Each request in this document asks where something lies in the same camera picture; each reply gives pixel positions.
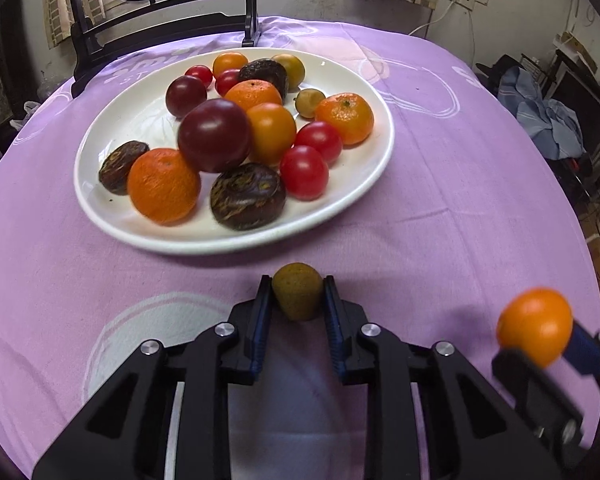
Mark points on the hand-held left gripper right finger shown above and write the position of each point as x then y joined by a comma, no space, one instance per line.
332,330

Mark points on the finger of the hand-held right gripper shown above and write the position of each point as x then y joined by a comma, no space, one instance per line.
540,395
585,350

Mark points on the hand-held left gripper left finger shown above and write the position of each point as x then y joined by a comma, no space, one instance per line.
261,330

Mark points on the small yellow-green fruit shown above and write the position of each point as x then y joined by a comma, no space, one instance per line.
309,102
297,292

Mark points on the orange tomato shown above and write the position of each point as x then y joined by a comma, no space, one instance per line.
272,132
535,327
229,63

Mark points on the mandarin orange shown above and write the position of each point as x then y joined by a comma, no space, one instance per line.
164,186
254,97
345,117

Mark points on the large dark purple tomato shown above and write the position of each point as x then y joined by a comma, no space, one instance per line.
215,135

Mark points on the small dark purple tomato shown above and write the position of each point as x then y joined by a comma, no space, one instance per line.
186,95

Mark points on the white oval plate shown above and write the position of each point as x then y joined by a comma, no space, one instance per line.
130,120

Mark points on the small red tomato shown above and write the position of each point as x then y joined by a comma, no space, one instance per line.
226,82
200,75

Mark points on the dark passion fruit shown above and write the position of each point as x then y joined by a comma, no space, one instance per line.
120,167
265,74
247,202

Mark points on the purple tablecloth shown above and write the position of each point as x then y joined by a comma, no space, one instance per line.
455,185

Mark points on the blue clothing pile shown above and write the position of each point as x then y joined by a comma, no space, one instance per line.
545,110

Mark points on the yellow-green tomato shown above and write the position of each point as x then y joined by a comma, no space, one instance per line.
292,70

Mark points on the black bag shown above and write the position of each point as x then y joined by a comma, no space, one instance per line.
495,72

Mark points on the white plastic bag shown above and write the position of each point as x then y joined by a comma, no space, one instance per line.
30,109

